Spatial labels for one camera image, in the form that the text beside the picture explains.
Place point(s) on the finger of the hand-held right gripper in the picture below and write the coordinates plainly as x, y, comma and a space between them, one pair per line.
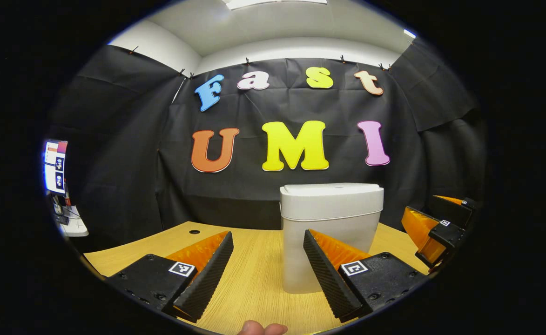
449, 235
452, 210

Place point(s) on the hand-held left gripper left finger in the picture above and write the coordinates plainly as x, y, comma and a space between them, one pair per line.
212, 274

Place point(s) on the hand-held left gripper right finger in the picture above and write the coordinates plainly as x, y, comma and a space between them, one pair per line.
324, 274

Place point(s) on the white desktop garbage bin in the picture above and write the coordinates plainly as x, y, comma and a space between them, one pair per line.
328, 204

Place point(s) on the wooden desktop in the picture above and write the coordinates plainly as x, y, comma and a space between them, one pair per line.
254, 270

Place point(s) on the white side table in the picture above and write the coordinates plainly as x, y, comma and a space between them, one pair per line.
75, 228

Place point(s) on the black backdrop cloth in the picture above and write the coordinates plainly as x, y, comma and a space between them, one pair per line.
114, 153

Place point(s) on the red bottle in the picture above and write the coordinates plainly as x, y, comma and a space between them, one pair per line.
67, 195

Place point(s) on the small ceiling light panel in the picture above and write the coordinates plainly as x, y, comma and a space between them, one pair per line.
409, 33

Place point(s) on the computer monitor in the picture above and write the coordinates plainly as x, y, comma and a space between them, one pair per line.
55, 167

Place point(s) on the long ceiling light panel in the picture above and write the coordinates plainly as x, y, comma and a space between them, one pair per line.
272, 3

